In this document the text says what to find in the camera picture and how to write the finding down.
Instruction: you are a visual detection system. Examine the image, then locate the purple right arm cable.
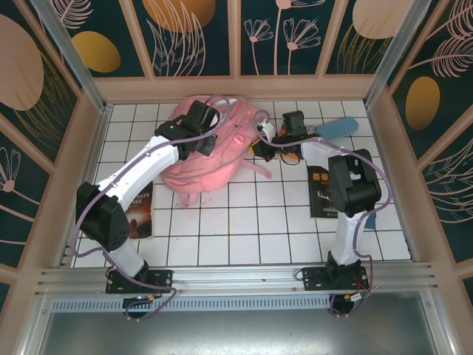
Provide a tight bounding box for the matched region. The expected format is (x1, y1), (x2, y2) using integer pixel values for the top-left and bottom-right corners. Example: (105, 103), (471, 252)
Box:
(253, 110), (392, 319)

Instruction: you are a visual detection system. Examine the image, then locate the grey slotted cable duct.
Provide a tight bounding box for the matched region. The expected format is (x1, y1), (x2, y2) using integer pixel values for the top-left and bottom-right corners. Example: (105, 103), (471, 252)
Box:
(50, 297), (332, 312)

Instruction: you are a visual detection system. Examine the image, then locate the pink backpack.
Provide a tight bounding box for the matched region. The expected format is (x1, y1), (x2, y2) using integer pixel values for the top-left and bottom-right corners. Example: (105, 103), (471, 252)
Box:
(159, 94), (282, 208)

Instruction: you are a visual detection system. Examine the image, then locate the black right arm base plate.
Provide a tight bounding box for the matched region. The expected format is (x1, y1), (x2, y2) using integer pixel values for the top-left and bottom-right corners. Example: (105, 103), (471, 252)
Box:
(302, 266), (370, 293)

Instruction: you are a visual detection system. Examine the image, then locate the light blue pencil case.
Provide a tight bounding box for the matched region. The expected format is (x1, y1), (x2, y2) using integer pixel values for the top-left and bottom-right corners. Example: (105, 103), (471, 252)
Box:
(315, 116), (359, 143)

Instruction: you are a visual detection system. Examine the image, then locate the aluminium frame post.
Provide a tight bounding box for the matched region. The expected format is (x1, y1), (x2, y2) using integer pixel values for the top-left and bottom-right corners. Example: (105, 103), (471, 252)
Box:
(28, 0), (114, 114)
(363, 0), (439, 110)

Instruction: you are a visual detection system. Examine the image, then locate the book with sunset cover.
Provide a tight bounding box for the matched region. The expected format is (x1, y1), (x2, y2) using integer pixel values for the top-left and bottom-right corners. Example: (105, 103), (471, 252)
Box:
(123, 180), (154, 240)

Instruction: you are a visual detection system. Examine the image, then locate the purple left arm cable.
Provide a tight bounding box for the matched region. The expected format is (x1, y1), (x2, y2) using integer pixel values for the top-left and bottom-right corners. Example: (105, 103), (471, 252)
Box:
(72, 94), (241, 322)

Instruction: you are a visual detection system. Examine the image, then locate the aluminium side rail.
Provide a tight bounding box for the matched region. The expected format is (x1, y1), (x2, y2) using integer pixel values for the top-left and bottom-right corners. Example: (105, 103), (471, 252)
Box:
(57, 104), (113, 268)
(365, 104), (421, 260)

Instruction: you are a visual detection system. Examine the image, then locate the aluminium mounting rail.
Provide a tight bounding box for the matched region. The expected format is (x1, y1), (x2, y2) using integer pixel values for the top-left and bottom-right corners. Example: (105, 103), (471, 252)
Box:
(35, 261), (440, 297)

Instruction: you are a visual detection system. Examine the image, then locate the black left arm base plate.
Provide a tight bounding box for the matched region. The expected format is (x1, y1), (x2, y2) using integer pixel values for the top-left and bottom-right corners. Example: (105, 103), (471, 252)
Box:
(106, 268), (174, 295)

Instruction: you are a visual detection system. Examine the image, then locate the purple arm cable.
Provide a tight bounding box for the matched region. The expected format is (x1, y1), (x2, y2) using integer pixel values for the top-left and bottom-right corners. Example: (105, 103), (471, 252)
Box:
(253, 110), (392, 319)
(72, 94), (241, 322)

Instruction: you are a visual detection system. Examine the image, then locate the grey metal sheet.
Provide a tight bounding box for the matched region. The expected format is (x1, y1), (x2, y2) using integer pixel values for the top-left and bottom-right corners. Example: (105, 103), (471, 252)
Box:
(21, 291), (457, 355)

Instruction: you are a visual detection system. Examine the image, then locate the black book with yellow title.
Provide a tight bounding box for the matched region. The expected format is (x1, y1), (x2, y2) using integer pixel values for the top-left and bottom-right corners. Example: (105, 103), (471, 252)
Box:
(307, 165), (341, 220)

